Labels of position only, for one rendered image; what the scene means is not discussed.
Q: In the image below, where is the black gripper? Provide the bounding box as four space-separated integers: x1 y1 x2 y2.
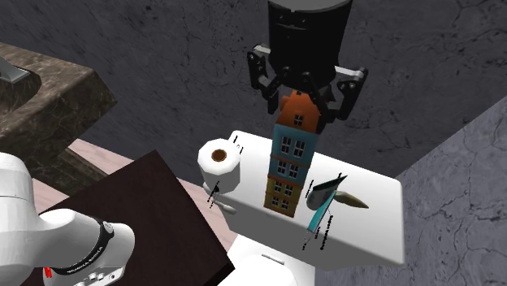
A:
246 1 370 134

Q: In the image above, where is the dark maroon robot stand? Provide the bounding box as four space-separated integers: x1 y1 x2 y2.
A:
19 149 237 286

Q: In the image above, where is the white toilet paper roll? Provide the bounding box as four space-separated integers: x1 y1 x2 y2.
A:
197 137 242 196

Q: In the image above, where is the tall colourful toy house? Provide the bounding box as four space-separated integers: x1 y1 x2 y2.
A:
262 89 322 219

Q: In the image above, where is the brown marble sink vanity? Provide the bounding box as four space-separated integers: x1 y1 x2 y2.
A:
0 41 119 197

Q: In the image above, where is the grey teal pointed tool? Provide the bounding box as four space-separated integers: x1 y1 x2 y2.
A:
305 174 371 233

